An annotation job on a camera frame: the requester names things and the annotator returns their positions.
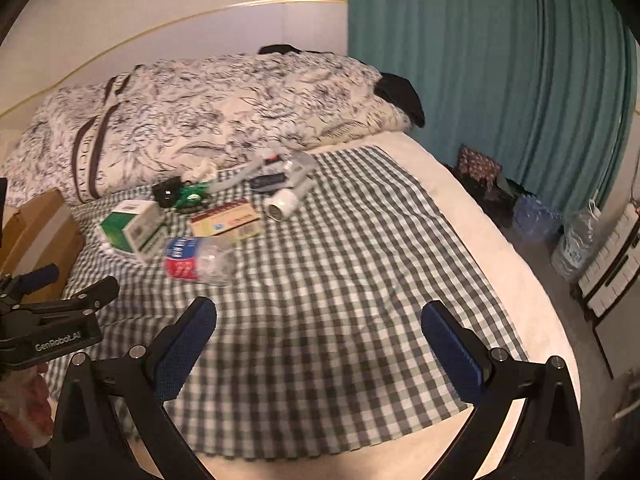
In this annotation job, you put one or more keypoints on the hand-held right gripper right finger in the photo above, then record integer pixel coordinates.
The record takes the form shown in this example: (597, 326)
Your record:
(452, 355)

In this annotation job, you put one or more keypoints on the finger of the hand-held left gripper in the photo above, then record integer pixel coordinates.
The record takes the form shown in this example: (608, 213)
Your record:
(97, 292)
(40, 276)

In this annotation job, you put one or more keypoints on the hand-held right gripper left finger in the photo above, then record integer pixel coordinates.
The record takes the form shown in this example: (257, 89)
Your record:
(185, 345)

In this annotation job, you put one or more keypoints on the cardboard box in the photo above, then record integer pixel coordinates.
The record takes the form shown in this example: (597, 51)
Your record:
(35, 240)

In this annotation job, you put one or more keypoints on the green and white carton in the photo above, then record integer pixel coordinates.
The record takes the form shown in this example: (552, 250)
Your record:
(130, 227)

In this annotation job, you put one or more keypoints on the plastic bottle red blue label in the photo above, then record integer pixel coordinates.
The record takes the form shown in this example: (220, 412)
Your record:
(200, 260)

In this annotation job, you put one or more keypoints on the small black item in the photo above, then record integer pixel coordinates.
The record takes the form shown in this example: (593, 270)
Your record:
(166, 193)

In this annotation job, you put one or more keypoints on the beige carton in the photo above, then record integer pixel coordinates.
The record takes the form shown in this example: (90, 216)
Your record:
(227, 220)

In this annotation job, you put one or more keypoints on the green packet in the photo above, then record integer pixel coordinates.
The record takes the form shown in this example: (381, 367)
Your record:
(194, 195)

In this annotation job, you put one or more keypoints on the white tissue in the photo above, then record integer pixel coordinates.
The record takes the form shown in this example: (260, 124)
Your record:
(202, 170)

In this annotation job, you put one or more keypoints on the white tube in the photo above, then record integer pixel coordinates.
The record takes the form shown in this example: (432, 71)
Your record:
(281, 205)

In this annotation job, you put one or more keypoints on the floral tissue pack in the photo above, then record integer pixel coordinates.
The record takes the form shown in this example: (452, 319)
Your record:
(300, 164)

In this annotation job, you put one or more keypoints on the green checked blanket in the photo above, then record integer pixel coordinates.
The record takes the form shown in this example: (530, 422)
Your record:
(325, 285)

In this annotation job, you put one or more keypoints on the dark bags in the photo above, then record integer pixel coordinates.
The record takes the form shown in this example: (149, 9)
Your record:
(495, 200)

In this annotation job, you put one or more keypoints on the blue plastic bag on floor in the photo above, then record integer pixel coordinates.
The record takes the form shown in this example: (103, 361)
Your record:
(535, 215)

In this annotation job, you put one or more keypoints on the large clear water bottle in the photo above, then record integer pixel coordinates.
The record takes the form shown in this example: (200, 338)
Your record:
(575, 245)

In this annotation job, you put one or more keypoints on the white radiator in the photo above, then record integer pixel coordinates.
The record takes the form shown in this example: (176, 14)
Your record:
(610, 260)

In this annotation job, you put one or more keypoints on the patterned gift bag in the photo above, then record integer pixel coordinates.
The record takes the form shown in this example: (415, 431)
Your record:
(477, 165)

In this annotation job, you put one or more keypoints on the floral print duvet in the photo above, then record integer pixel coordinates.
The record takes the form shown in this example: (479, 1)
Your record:
(200, 105)

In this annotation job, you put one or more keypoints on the dark cloth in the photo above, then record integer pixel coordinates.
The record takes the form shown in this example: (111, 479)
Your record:
(277, 50)
(400, 95)

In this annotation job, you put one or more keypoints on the teal curtain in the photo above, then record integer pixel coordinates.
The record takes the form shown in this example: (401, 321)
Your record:
(475, 60)

